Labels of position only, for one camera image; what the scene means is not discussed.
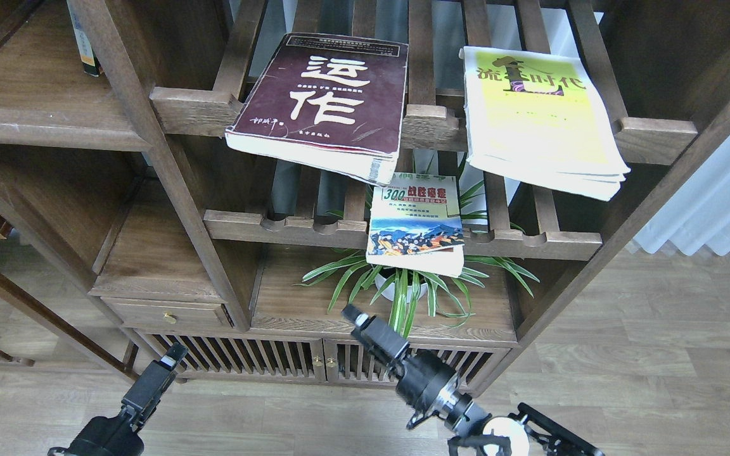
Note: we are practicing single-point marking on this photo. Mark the upright book top left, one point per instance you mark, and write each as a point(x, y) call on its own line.
point(90, 62)

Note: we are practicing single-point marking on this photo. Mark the white plant pot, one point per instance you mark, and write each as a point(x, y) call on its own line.
point(385, 282)

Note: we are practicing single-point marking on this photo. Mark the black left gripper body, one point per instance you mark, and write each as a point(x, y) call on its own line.
point(118, 435)

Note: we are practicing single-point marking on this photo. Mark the wooden furniture at left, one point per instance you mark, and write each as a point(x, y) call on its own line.
point(37, 311)

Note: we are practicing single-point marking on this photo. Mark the small colourful cover book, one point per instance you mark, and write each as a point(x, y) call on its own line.
point(416, 224)

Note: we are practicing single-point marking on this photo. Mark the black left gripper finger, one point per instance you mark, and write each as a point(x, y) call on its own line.
point(174, 356)

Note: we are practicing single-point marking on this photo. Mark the brass drawer knob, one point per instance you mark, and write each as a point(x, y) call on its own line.
point(169, 318)

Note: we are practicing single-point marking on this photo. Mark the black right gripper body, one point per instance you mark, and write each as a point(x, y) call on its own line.
point(429, 386)

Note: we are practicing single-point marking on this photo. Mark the maroon book white characters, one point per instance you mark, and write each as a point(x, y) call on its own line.
point(328, 101)

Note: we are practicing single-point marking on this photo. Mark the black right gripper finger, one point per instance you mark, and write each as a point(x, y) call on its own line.
point(387, 346)

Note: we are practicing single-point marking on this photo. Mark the white curtain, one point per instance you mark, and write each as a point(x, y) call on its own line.
point(697, 217)

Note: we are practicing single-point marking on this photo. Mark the green spider plant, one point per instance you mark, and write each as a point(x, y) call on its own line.
point(447, 296)

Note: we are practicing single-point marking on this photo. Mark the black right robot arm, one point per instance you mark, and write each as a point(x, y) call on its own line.
point(511, 435)

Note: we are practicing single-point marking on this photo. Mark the dark wooden bookshelf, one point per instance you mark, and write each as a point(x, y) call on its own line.
point(124, 183)

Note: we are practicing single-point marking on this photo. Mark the yellow green cover book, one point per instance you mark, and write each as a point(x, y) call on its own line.
point(537, 118)

